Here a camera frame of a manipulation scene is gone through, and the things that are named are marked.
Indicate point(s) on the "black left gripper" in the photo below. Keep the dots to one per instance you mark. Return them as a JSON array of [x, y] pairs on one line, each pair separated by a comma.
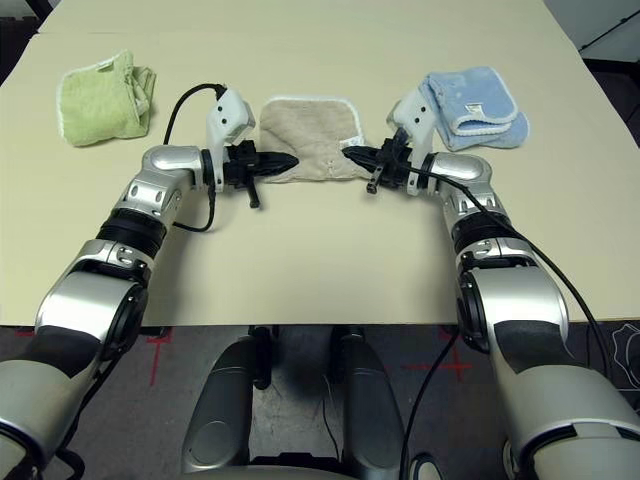
[[240, 165]]

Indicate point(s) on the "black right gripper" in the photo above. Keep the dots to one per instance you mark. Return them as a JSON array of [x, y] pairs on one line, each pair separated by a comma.
[[397, 167]]

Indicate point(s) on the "beige towel with white trim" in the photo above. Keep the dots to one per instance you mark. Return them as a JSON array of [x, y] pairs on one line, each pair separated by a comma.
[[310, 130]]

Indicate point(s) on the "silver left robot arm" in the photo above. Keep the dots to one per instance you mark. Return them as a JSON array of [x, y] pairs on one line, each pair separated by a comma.
[[165, 165]]

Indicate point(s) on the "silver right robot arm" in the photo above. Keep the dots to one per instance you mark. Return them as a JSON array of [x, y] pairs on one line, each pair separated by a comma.
[[465, 170]]

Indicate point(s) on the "blue folded towel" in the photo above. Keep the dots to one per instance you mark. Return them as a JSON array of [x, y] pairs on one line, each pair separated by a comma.
[[475, 90]]

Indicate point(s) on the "green folded towel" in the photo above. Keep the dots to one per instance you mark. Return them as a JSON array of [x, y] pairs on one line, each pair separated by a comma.
[[95, 105]]

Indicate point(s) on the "black table foot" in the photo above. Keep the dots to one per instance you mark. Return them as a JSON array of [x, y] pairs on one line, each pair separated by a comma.
[[157, 330]]

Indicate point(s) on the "grey robot right leg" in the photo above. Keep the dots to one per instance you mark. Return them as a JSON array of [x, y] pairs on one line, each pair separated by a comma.
[[372, 415]]

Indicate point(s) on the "beige robot torso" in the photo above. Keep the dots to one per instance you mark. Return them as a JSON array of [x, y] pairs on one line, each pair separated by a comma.
[[275, 474]]

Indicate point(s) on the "grey laced sneaker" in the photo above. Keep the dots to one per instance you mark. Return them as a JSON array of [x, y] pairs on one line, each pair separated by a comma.
[[425, 470]]

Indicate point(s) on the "black vertical post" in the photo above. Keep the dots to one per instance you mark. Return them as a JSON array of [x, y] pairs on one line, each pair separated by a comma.
[[262, 360]]

